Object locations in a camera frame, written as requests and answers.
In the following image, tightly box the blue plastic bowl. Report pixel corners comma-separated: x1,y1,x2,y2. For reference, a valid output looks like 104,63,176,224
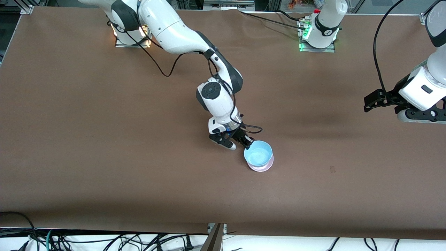
244,140,273,167

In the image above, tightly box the pink plastic bowl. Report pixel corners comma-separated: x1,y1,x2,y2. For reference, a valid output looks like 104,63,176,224
247,153,274,172

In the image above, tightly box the grey power strip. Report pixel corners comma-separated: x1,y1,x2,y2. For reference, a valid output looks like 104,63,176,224
204,0,255,11

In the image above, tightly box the brown table cover sheet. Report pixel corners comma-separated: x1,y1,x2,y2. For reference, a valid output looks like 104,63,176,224
0,6,446,240

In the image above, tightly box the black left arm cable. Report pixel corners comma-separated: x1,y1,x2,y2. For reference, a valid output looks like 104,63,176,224
373,0,406,96

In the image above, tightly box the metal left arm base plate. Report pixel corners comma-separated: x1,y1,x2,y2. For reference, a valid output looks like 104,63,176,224
299,19,336,53

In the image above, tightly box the aluminium frame post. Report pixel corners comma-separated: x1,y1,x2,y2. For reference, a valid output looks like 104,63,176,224
201,223,223,251

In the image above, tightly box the black base cable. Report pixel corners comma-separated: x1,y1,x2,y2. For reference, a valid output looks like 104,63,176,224
239,10,309,32

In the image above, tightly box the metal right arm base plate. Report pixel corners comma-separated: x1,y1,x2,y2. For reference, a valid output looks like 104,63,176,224
115,26,152,48

